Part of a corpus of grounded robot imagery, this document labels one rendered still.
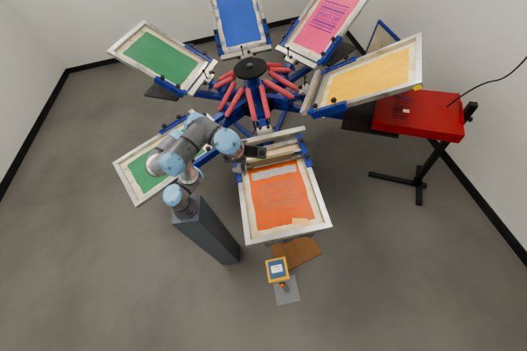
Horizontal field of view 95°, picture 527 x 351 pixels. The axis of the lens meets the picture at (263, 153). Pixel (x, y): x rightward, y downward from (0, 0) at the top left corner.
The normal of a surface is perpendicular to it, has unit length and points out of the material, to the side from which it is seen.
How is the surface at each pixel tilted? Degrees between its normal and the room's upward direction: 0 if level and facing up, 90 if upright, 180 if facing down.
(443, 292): 0
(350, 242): 0
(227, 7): 32
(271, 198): 0
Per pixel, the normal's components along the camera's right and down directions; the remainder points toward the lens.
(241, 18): -0.03, -0.08
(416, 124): -0.14, -0.59
